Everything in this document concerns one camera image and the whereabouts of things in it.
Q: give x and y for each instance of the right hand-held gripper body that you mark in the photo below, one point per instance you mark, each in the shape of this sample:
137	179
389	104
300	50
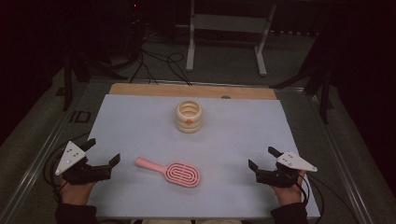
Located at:
280	177

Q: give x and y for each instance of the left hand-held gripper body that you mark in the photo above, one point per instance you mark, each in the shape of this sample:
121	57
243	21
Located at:
71	155

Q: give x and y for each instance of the pink hairbrush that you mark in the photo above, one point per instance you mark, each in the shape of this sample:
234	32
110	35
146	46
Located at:
182	173

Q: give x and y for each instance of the cream ribbed cup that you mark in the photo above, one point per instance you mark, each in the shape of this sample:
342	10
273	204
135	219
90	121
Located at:
189	121

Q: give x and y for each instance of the person's right hand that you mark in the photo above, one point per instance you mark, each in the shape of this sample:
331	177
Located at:
289	194

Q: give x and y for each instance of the person's left hand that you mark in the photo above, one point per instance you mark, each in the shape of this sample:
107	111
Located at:
76	193

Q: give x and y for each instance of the white table mat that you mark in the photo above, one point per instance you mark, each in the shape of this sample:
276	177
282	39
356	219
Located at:
199	146

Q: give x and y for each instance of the black tripod stand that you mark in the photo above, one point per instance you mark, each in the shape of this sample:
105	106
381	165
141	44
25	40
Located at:
323	87
68	81

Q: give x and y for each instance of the white metal stand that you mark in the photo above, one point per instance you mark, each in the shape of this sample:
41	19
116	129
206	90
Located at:
230	23

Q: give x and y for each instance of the metal floor rail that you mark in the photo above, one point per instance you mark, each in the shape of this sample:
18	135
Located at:
34	161
336	152

